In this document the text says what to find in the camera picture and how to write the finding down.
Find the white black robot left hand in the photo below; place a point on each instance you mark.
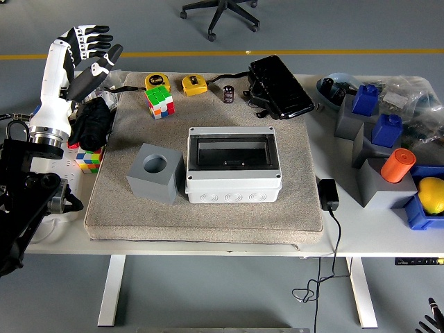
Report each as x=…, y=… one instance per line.
x=53, y=86

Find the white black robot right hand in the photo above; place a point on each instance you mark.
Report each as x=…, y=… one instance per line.
x=435, y=322

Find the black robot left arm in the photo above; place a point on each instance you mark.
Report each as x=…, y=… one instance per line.
x=21, y=194

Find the orange cylindrical battery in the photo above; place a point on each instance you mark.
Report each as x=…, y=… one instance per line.
x=397, y=166

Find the black cloth bundle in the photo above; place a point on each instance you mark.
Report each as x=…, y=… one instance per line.
x=92, y=121

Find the black desk control panel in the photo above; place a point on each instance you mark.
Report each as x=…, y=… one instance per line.
x=416, y=261

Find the white table leg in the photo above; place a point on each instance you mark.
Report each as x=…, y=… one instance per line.
x=111, y=291
x=362, y=295

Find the Rubik's cube white yellow faces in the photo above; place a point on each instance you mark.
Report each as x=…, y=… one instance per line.
x=88, y=163

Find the white power strip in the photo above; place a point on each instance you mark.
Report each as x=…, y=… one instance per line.
x=71, y=170

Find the yellow tape measure black label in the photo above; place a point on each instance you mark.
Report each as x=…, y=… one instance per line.
x=154, y=81

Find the Rubik's cube green face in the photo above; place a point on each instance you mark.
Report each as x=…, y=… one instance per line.
x=157, y=97

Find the blue plastic bin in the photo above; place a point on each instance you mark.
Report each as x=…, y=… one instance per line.
x=416, y=215

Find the yellow lemon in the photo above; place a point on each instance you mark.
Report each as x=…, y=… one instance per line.
x=431, y=196

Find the grey block holder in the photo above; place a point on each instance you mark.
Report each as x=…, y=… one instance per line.
x=347, y=121
x=362, y=149
x=381, y=194

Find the grey block with round hole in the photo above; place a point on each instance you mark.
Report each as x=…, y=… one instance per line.
x=152, y=189

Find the black power adapter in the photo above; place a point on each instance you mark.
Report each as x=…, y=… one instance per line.
x=327, y=194

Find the black cylindrical capacitor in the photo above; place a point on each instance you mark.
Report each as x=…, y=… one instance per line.
x=228, y=94
x=327, y=86
x=340, y=94

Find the black office chair base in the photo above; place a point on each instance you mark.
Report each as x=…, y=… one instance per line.
x=222, y=10

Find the blue plastic block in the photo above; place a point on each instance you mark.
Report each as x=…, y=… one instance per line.
x=386, y=132
x=364, y=100

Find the grey-brown mat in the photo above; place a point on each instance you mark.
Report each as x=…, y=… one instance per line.
x=208, y=222

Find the glossy black case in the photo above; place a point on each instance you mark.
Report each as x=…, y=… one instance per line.
x=281, y=86

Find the large clear plastic bag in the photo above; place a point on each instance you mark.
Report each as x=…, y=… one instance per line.
x=416, y=93

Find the grey-blue bowl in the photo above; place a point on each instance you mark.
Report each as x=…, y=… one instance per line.
x=343, y=77

